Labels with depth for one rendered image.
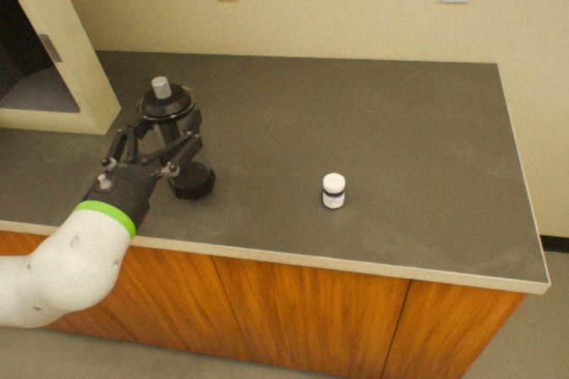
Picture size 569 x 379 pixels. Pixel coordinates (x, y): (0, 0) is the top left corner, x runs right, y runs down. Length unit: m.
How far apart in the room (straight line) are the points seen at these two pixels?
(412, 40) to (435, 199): 0.56
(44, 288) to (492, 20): 1.21
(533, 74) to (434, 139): 0.48
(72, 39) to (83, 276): 0.69
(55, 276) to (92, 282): 0.04
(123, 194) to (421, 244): 0.57
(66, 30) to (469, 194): 0.97
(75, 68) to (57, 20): 0.11
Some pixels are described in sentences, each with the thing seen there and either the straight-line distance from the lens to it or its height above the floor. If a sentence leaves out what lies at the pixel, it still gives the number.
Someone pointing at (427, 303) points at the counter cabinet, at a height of 0.74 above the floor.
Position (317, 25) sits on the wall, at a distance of 1.34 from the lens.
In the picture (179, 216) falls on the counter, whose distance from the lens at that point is 0.97.
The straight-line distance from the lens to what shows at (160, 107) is 0.80.
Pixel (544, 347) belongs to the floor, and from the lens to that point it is 1.96.
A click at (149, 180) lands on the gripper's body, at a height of 1.18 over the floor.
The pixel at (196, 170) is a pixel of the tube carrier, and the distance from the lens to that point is 0.89.
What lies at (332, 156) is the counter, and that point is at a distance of 1.03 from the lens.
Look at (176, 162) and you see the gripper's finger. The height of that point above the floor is 1.18.
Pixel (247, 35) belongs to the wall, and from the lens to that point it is 1.40.
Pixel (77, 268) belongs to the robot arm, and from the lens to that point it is 0.60.
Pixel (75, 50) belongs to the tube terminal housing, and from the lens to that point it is 1.16.
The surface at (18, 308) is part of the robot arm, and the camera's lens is 0.71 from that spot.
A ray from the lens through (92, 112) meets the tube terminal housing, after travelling 1.20.
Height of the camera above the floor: 1.68
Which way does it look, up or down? 50 degrees down
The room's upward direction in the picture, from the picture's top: 7 degrees counter-clockwise
